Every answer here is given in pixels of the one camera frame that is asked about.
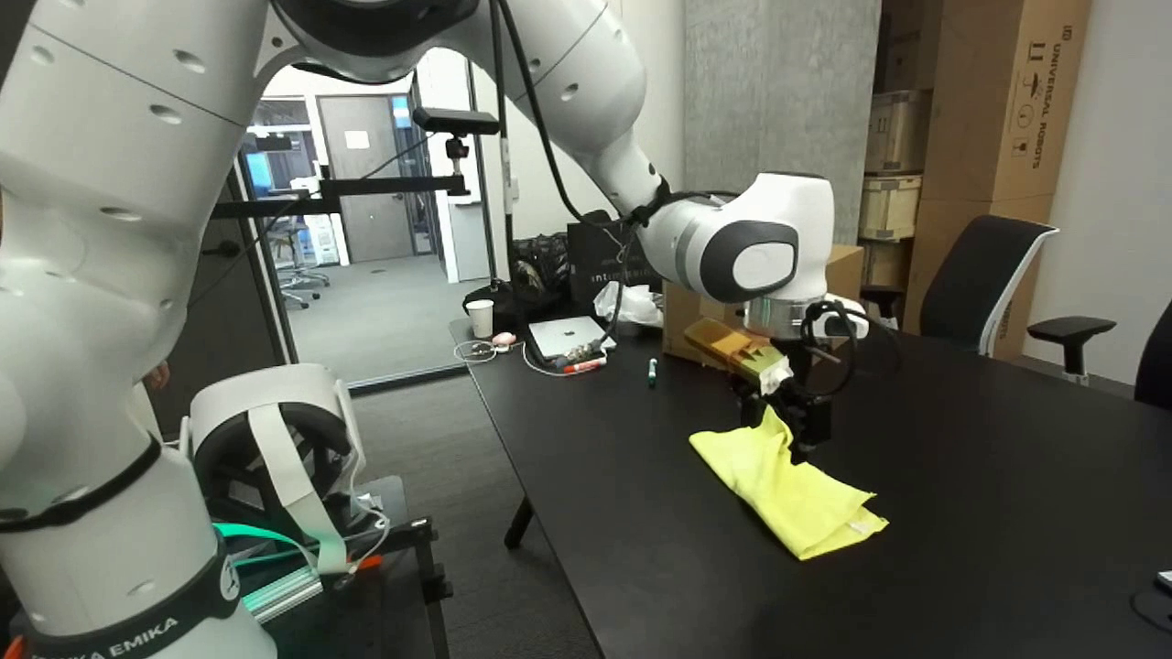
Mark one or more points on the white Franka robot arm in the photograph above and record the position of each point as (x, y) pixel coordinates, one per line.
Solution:
(111, 241)

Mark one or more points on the white crumpled paper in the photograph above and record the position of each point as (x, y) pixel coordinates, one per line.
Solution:
(626, 303)

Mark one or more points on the white VR headset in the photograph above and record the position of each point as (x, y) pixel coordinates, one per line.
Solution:
(262, 389)

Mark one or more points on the black bag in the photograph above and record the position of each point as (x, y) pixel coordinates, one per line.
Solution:
(560, 261)

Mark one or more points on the white paper cup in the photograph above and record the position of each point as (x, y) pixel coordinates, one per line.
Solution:
(479, 314)

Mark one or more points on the lit computer monitor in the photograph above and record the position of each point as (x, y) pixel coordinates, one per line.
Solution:
(262, 169)

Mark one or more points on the yellow cloth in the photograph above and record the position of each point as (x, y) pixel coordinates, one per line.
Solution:
(792, 496)

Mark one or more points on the small brown cardboard box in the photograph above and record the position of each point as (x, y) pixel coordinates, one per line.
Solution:
(890, 206)
(884, 263)
(897, 131)

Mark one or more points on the tall brown cardboard box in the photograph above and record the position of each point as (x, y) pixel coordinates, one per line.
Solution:
(1011, 112)

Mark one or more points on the grey door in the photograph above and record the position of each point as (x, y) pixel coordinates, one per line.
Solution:
(367, 185)

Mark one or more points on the black office chair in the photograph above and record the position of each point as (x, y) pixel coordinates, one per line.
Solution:
(971, 280)
(1156, 358)

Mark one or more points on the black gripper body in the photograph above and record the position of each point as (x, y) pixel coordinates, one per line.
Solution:
(813, 367)

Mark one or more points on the black metal stand frame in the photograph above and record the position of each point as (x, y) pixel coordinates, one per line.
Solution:
(367, 185)

